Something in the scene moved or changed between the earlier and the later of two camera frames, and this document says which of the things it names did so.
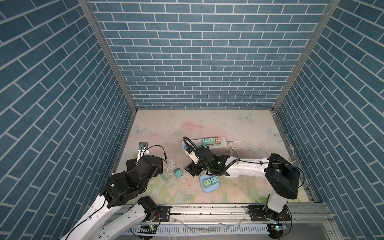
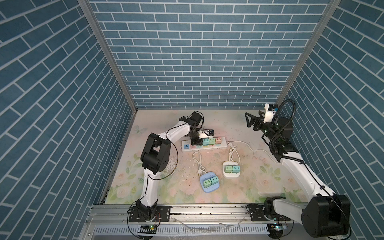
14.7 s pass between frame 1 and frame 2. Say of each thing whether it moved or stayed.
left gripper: moved
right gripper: moved
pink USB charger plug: stayed
